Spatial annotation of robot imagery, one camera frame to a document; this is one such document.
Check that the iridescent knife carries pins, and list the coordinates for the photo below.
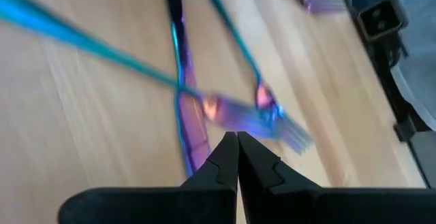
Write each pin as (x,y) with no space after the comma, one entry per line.
(190,125)

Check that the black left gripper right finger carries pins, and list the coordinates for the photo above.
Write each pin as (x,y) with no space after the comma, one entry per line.
(306,207)

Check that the black table-level camera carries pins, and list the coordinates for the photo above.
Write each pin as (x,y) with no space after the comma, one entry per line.
(379,18)

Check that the pale blue fabric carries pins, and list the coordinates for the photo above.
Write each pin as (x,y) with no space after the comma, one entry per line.
(419,64)

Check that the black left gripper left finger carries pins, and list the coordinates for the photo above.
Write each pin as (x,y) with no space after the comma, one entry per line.
(170,207)

